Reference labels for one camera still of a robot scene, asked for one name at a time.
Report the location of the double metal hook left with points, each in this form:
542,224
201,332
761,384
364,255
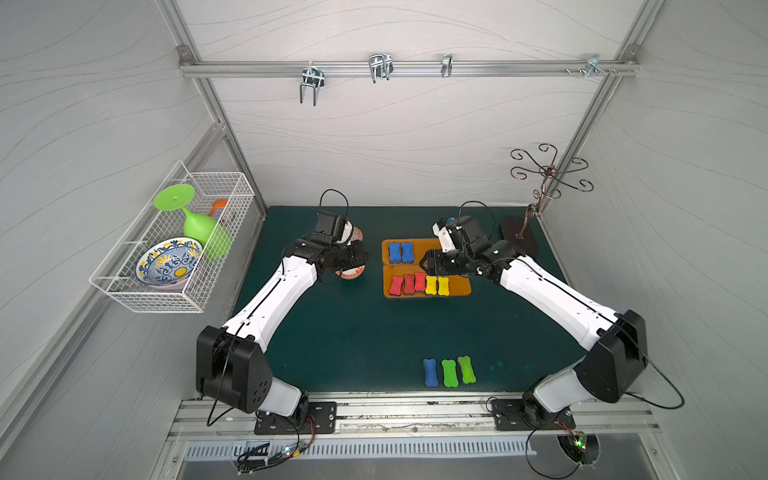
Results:
312,79

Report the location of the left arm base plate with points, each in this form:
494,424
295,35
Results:
312,418

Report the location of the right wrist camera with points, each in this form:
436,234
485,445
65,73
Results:
462,233

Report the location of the double metal hook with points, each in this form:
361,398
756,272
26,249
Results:
380,66
312,79

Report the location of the yellow eraser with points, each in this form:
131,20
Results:
431,285
443,286

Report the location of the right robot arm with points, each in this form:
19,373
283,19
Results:
615,343

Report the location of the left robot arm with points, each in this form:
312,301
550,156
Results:
231,366

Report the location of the double metal hook middle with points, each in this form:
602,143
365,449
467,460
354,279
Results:
380,66

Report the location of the red patterned bowl rear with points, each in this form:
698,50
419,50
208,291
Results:
353,234

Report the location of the orange item in basket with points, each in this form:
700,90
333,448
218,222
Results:
217,205

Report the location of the blue yellow patterned bowl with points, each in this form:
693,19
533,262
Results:
169,263

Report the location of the orange two-tier shelf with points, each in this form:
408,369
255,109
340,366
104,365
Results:
459,286

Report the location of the orange patterned bowl front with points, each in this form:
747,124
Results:
352,273

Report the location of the single metal hook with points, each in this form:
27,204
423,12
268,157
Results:
446,66

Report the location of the green eraser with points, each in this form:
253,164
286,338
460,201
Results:
467,371
450,376

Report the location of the aluminium crossbar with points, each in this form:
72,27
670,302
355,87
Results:
402,69

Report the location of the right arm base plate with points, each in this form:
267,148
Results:
526,415

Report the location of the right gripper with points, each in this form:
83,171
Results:
438,262

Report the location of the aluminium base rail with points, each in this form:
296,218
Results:
404,414

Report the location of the red eraser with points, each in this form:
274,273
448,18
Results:
396,286
420,282
409,285

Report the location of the metal jewelry stand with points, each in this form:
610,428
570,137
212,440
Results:
517,229

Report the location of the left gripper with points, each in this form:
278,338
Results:
352,260

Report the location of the green plastic goblet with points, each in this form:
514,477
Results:
215,240

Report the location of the blue eraser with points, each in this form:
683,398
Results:
430,373
407,253
394,252

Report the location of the white wire basket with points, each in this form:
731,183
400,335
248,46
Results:
115,276

